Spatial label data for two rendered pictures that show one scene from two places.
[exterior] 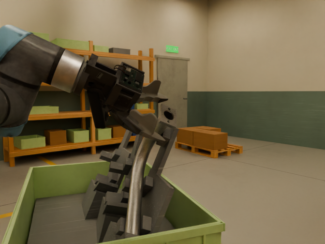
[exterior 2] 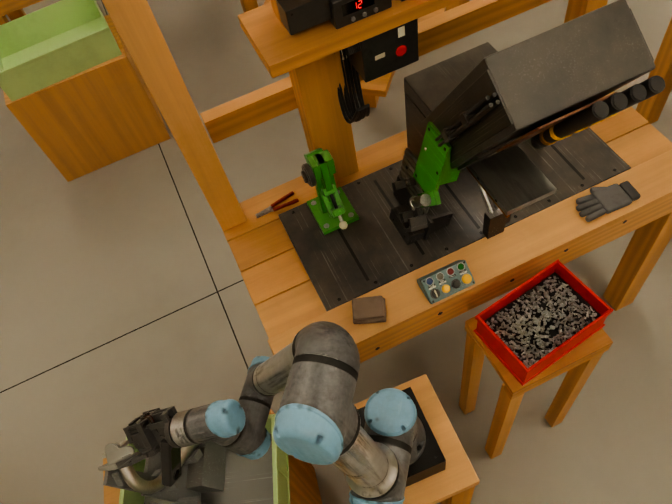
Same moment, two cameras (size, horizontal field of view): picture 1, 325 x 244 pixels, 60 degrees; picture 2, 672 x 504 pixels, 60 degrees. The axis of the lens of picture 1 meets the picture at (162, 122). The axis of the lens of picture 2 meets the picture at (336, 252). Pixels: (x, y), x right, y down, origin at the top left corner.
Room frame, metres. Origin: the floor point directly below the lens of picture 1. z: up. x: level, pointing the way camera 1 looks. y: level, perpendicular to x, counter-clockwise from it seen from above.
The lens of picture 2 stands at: (0.78, 0.75, 2.48)
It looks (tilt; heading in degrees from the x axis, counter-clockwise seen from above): 56 degrees down; 207
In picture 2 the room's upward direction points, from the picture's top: 14 degrees counter-clockwise
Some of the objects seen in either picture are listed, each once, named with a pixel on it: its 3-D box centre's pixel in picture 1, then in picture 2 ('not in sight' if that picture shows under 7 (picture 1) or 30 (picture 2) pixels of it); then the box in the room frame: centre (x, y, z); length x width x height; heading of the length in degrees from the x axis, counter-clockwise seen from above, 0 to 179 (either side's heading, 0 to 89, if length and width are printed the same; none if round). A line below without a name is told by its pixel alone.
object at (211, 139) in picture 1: (207, 140); not in sight; (5.85, -0.95, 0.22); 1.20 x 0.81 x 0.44; 35
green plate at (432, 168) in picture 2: not in sight; (441, 158); (-0.36, 0.57, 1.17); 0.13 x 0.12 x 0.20; 129
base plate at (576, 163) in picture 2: not in sight; (450, 193); (-0.46, 0.59, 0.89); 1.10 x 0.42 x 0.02; 129
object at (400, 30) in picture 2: not in sight; (381, 38); (-0.55, 0.37, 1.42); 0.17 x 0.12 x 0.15; 129
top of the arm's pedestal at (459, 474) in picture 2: not in sight; (398, 449); (0.39, 0.59, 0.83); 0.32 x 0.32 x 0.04; 36
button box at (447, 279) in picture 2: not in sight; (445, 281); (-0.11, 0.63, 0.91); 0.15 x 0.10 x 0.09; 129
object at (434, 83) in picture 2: not in sight; (458, 117); (-0.63, 0.59, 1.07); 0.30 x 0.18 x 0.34; 129
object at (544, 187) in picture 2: not in sight; (492, 158); (-0.43, 0.71, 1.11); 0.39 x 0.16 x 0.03; 39
